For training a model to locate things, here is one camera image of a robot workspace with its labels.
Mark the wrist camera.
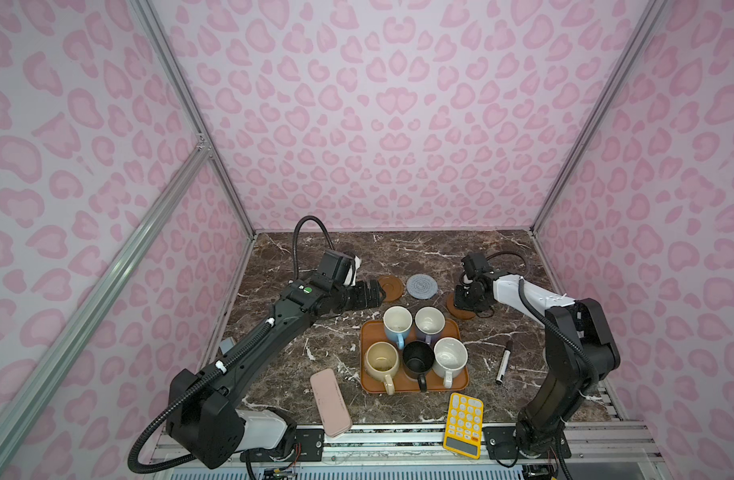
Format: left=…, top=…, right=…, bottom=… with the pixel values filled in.
left=312, top=249, right=362, bottom=291
left=462, top=252, right=492, bottom=281

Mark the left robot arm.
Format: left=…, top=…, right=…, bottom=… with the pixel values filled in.
left=165, top=279, right=386, bottom=469

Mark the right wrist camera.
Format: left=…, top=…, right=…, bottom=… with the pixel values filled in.
left=462, top=252, right=492, bottom=281

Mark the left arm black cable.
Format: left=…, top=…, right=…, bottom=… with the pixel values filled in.
left=291, top=215, right=336, bottom=282

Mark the yellow calculator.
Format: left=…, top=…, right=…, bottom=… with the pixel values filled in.
left=442, top=392, right=484, bottom=460

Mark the black and white marker pen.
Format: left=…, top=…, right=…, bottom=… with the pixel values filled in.
left=495, top=339, right=513, bottom=385

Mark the black mug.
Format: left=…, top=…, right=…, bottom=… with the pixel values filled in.
left=402, top=341, right=435, bottom=393

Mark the small grey white device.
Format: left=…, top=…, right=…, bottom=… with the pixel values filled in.
left=219, top=337, right=236, bottom=355

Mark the olive beige glazed mug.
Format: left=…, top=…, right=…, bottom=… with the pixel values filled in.
left=364, top=342, right=400, bottom=395

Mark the light blue mug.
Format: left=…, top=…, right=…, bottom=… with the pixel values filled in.
left=382, top=306, right=413, bottom=351

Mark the aluminium frame strut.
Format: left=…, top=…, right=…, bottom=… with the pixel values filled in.
left=0, top=144, right=211, bottom=475

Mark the pink eyeglass case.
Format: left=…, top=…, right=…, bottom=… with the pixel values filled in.
left=310, top=368, right=352, bottom=438

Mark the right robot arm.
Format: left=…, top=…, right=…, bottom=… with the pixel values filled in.
left=453, top=272, right=621, bottom=458

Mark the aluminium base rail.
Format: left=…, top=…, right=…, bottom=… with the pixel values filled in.
left=144, top=419, right=668, bottom=480

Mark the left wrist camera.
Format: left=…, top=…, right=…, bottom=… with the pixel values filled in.
left=312, top=249, right=362, bottom=291

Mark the grey-blue felt coaster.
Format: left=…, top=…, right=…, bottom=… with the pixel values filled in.
left=406, top=274, right=438, bottom=300

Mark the white speckled mug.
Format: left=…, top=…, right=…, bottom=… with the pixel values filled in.
left=432, top=337, right=468, bottom=389

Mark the lilac mug white inside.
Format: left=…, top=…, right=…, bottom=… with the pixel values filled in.
left=414, top=306, right=446, bottom=346

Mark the brown wooden round coaster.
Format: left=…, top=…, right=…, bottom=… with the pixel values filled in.
left=378, top=275, right=405, bottom=303

